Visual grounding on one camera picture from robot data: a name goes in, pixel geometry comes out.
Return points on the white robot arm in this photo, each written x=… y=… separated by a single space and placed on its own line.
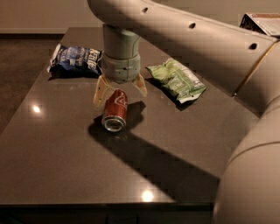
x=243 y=63

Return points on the red coke can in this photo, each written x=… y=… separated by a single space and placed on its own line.
x=115 y=111

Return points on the black box with white lid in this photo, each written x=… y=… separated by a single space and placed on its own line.
x=265 y=23

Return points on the blue kettle chips bag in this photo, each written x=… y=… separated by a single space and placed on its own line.
x=76 y=60

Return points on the green chips bag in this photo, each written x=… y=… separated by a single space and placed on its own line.
x=178 y=80

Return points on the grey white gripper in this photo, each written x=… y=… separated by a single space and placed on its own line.
x=121 y=68

